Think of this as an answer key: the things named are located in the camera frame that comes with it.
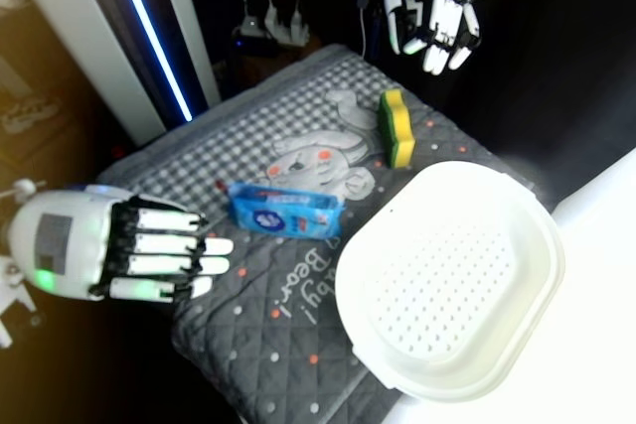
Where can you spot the white power strip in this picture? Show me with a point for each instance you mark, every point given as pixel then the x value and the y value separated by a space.
pixel 283 27

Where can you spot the white perforated basket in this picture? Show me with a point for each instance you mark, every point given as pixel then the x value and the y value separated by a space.
pixel 447 285

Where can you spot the white post with panel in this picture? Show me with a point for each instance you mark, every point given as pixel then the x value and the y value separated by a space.
pixel 79 37

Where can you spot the yellow and green sponge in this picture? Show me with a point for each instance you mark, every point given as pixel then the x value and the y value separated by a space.
pixel 397 131

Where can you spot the blue tissue packet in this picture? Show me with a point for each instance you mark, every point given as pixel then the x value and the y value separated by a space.
pixel 278 215

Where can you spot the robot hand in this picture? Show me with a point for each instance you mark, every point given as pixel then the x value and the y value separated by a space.
pixel 59 240
pixel 444 12

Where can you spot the blue light strip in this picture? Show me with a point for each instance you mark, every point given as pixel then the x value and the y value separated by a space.
pixel 149 32

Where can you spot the grey quilt with bear print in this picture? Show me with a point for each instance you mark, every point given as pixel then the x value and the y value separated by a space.
pixel 268 325

